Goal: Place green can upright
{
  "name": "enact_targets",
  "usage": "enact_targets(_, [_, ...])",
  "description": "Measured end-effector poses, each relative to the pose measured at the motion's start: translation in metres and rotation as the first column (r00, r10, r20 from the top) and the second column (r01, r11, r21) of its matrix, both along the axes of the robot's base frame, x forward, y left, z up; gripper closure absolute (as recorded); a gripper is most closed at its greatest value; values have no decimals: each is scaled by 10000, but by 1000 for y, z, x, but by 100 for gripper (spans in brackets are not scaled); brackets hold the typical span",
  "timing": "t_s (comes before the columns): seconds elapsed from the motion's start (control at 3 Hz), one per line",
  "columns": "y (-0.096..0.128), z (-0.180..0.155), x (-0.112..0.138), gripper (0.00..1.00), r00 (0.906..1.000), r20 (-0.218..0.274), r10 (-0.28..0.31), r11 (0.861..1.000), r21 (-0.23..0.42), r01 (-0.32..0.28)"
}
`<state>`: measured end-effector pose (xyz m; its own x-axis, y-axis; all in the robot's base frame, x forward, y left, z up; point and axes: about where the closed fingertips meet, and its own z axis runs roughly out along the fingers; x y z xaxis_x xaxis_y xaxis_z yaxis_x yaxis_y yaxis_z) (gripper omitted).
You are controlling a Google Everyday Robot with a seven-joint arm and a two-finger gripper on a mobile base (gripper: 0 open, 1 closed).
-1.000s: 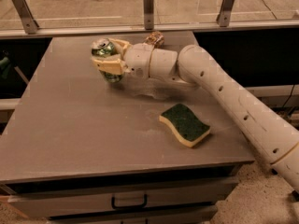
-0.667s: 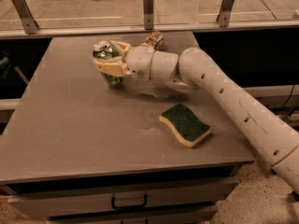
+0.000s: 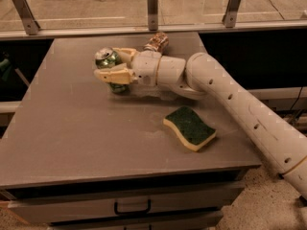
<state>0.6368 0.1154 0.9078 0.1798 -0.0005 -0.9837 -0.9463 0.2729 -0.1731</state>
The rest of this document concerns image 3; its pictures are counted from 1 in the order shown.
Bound green soda can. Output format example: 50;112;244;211
95;47;129;94

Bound black cable on floor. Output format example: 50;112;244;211
287;86;305;117

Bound black lower drawer handle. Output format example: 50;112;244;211
123;224;152;230

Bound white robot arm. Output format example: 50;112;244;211
94;47;307;198

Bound brown soda can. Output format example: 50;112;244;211
143;32;169;53

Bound black upper drawer handle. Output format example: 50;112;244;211
113;199;152;216

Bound middle metal railing bracket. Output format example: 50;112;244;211
147;0;158;31

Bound metal railing bracket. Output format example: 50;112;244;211
12;0;40;35
223;0;242;28
147;0;158;31

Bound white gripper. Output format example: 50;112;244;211
94;48;162;87

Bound black drawer handle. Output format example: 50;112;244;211
123;224;152;230
113;199;152;216

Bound right metal railing bracket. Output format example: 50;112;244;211
223;0;242;28

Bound green and yellow sponge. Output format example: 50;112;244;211
163;106;217;151

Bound left metal railing bracket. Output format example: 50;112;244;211
12;0;40;35

